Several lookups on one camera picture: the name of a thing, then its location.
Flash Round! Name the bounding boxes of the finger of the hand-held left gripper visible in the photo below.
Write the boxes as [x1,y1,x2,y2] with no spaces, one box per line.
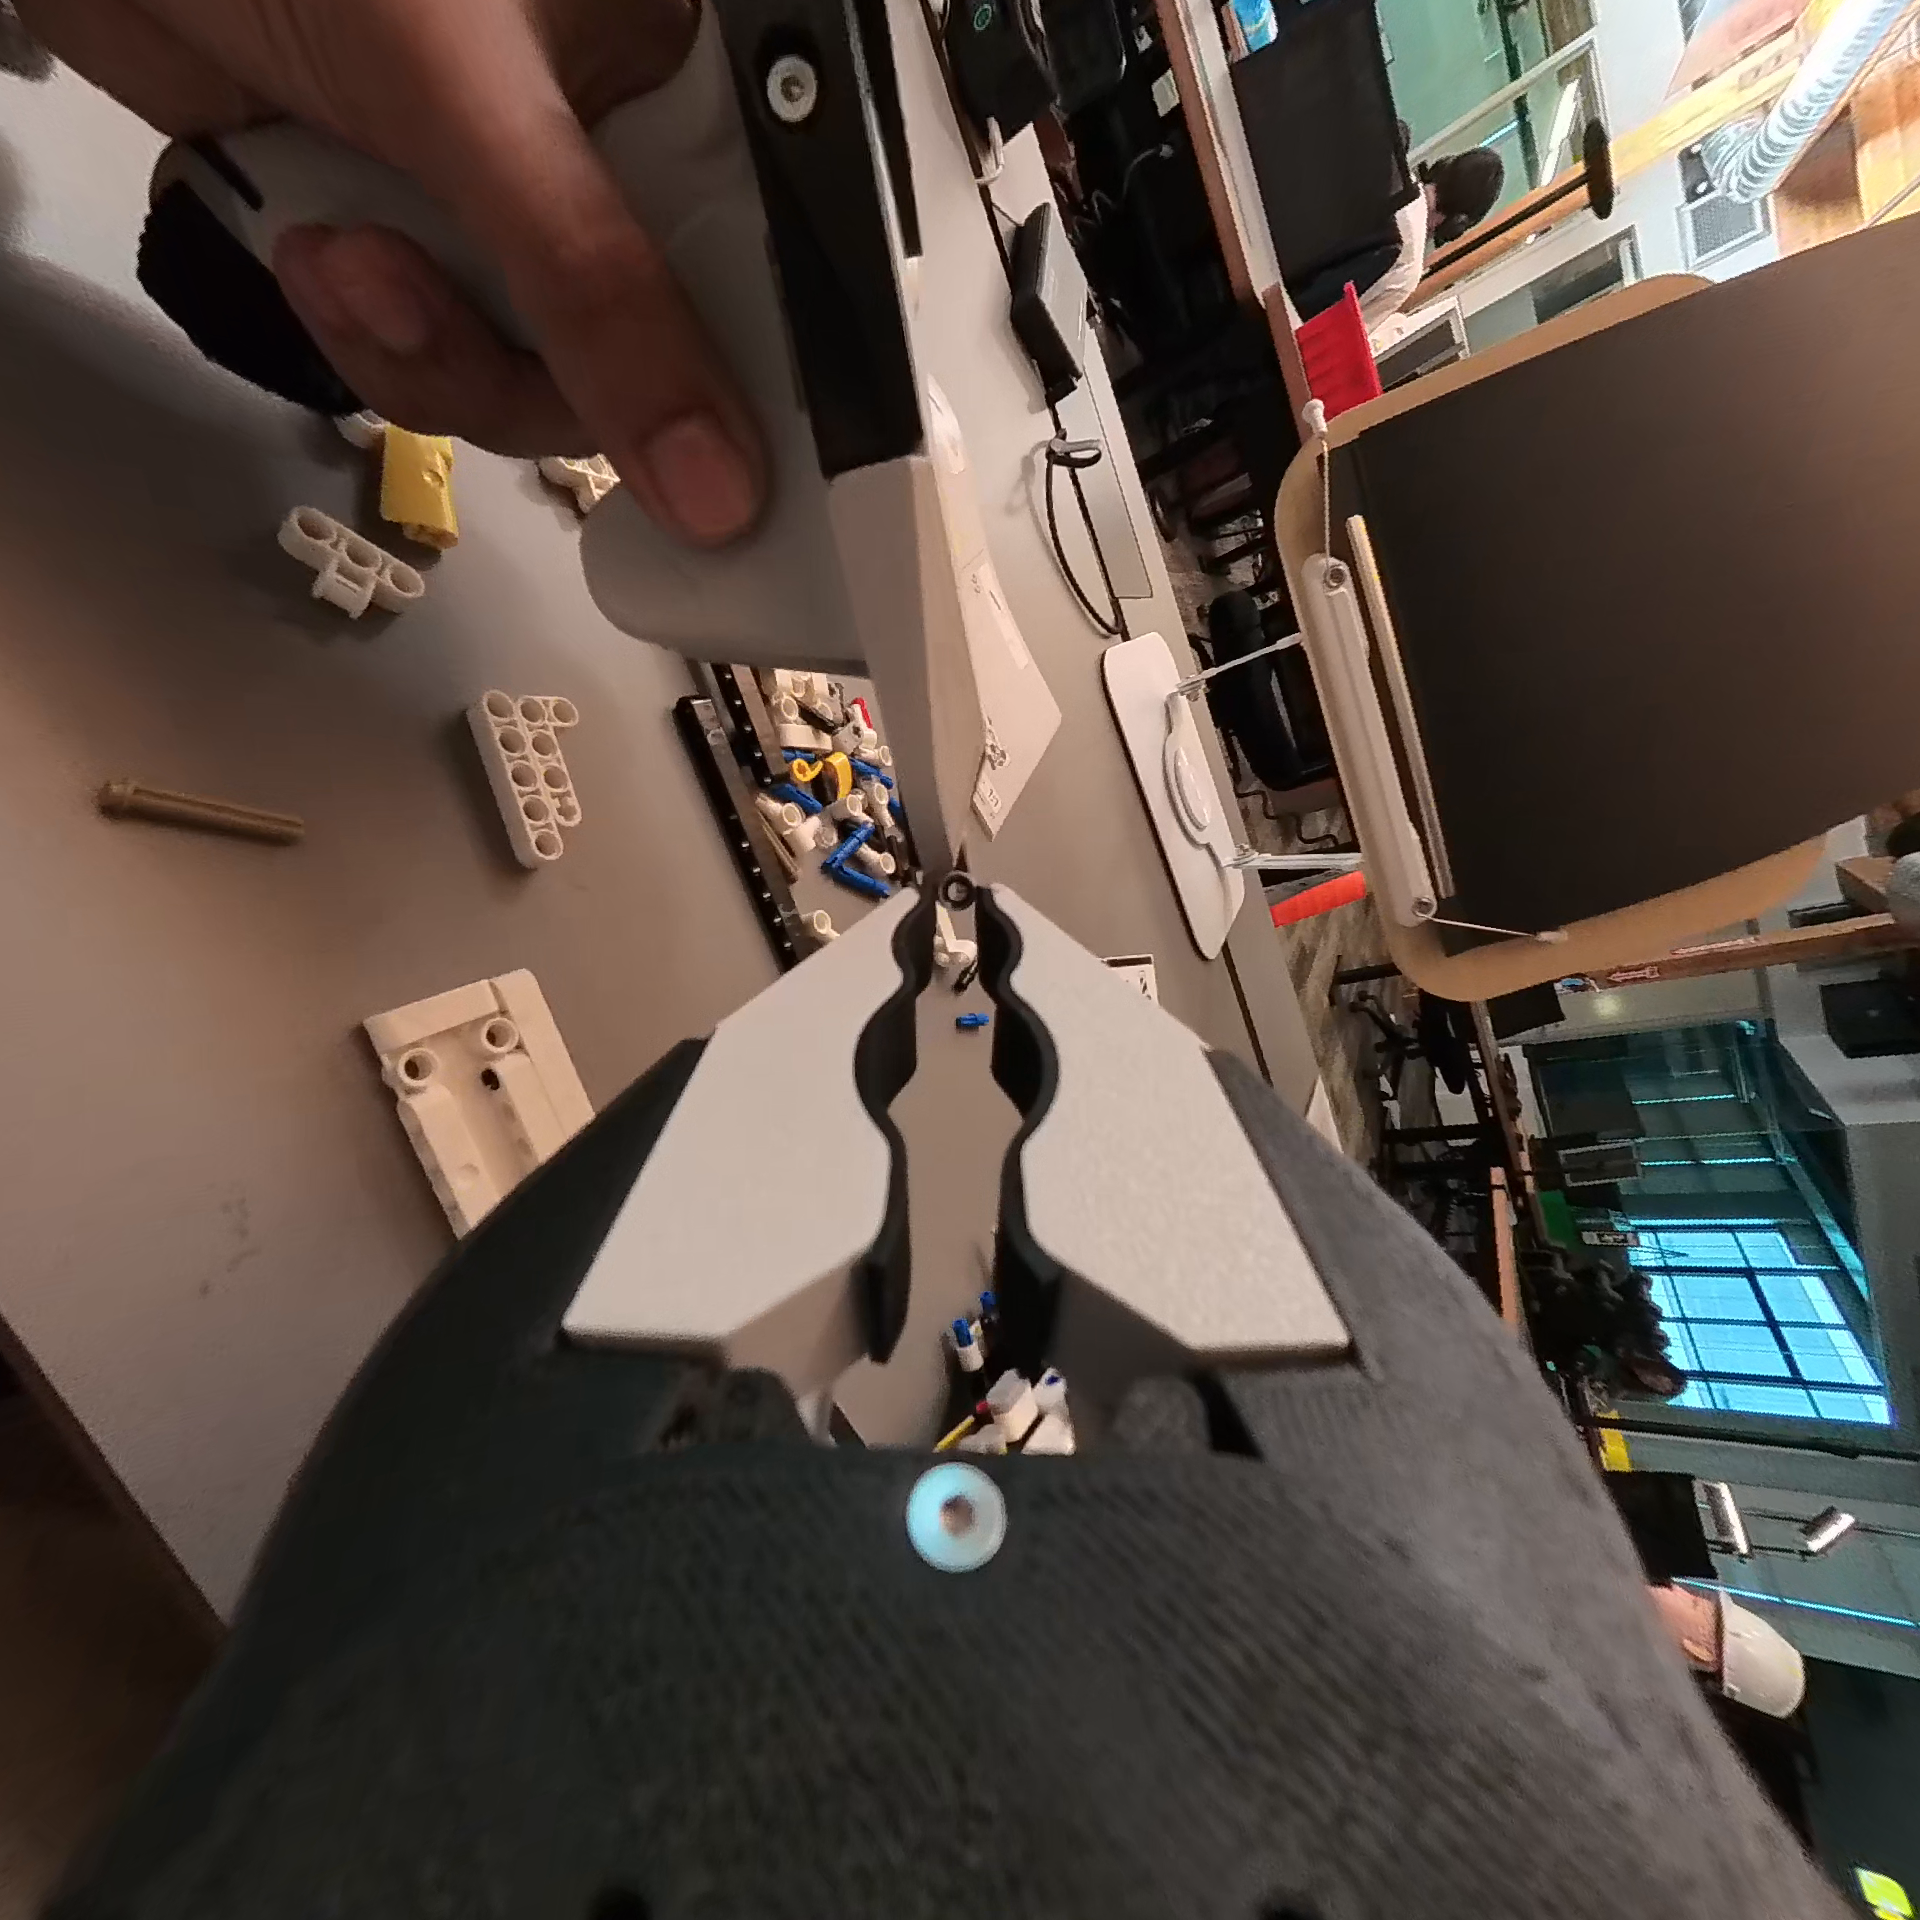
[577,447,968,881]

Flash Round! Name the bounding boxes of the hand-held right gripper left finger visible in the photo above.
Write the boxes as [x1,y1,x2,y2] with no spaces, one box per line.
[560,885,938,1438]

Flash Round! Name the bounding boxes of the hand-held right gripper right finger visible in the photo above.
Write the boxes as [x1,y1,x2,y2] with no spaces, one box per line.
[976,882,1351,1430]

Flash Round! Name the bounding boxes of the pile of small lego pieces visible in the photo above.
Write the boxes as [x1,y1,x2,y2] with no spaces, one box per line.
[750,663,922,944]

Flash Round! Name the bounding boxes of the lego instruction booklet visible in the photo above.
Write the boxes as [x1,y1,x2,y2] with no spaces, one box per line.
[915,375,1066,841]

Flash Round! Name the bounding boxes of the long black lego beam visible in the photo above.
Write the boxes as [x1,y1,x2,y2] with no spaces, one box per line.
[673,691,807,974]

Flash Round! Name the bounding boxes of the white lego panel plate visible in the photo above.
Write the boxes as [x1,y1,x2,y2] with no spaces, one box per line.
[364,970,597,1239]

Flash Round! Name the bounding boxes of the partly built lego truck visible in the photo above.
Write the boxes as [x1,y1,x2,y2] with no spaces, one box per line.
[935,1287,1079,1456]

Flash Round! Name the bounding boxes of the white L-shaped lego liftarm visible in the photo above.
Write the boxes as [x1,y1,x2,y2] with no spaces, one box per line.
[465,690,584,872]

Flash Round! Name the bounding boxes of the yellow lego panel piece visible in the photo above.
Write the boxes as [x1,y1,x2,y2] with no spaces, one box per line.
[375,425,458,548]

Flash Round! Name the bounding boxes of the white T-shaped lego connector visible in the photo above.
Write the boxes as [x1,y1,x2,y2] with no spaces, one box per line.
[277,506,425,620]

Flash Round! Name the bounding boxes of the tan lego axle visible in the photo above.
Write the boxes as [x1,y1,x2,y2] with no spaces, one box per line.
[99,777,305,843]

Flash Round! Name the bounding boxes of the person's left hand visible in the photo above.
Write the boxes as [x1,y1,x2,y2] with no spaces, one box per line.
[29,0,769,548]

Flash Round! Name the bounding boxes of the black charging dock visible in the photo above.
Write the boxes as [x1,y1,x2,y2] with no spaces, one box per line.
[935,0,1058,143]

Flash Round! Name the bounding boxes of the red plastic crate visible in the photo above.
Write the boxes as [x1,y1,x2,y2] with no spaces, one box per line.
[1289,282,1384,420]

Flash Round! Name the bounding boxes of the black floor lamp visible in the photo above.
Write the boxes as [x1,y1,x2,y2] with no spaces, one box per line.
[1475,118,1624,273]

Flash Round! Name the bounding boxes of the black monitor with wooden rim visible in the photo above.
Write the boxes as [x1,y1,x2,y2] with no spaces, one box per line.
[1275,231,1920,1004]

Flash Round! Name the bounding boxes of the black cable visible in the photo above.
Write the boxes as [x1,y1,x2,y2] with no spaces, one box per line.
[1040,434,1129,638]

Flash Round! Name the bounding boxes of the black power adapter with cable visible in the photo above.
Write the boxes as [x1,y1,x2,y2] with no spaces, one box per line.
[1050,360,1157,602]

